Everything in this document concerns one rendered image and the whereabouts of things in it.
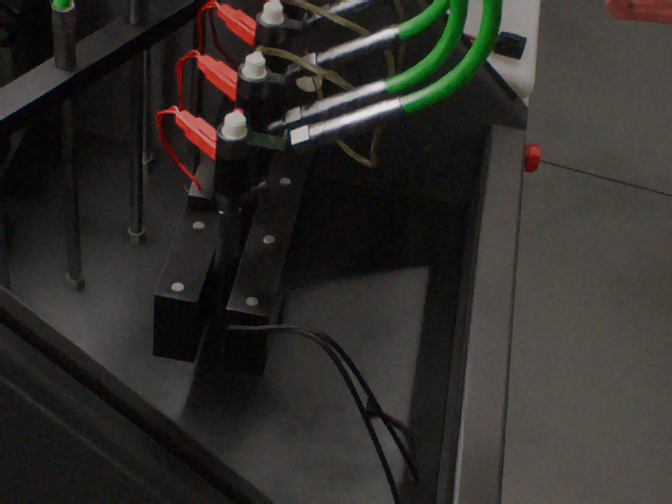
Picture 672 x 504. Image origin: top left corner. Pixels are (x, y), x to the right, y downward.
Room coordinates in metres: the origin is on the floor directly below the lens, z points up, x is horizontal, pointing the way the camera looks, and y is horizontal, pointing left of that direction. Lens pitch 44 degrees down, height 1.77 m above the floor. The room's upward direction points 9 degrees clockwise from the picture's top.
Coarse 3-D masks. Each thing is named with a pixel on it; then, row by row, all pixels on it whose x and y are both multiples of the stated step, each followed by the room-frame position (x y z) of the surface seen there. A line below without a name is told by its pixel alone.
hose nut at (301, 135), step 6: (306, 126) 0.77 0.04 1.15; (294, 132) 0.77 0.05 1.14; (300, 132) 0.76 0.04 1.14; (306, 132) 0.76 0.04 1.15; (294, 138) 0.76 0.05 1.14; (300, 138) 0.76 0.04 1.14; (306, 138) 0.76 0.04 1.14; (294, 144) 0.76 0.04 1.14; (300, 144) 0.76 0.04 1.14; (306, 144) 0.76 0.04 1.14; (312, 144) 0.76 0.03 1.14; (300, 150) 0.76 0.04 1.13; (306, 150) 0.76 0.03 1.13; (312, 150) 0.76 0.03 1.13
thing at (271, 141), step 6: (258, 132) 0.78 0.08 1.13; (258, 138) 0.77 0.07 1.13; (264, 138) 0.77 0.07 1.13; (270, 138) 0.77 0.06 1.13; (276, 138) 0.77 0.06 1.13; (282, 138) 0.78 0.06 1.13; (246, 144) 0.76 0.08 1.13; (252, 144) 0.76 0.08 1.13; (258, 144) 0.76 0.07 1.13; (264, 144) 0.76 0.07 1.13; (270, 144) 0.77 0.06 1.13; (276, 144) 0.77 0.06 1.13; (276, 150) 0.76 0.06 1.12; (282, 150) 0.76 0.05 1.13
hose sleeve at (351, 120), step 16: (400, 96) 0.77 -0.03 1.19; (352, 112) 0.77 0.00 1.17; (368, 112) 0.76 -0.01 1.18; (384, 112) 0.76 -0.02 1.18; (400, 112) 0.75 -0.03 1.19; (320, 128) 0.76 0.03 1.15; (336, 128) 0.76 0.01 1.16; (352, 128) 0.76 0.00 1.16; (368, 128) 0.76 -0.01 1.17; (320, 144) 0.76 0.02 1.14
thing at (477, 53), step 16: (496, 0) 0.76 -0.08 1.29; (496, 16) 0.76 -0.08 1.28; (480, 32) 0.76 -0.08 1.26; (496, 32) 0.76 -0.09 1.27; (480, 48) 0.75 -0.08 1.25; (464, 64) 0.76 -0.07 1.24; (480, 64) 0.76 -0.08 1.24; (448, 80) 0.76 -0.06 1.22; (464, 80) 0.76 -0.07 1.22; (416, 96) 0.76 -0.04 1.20; (432, 96) 0.76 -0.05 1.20; (448, 96) 0.76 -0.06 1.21
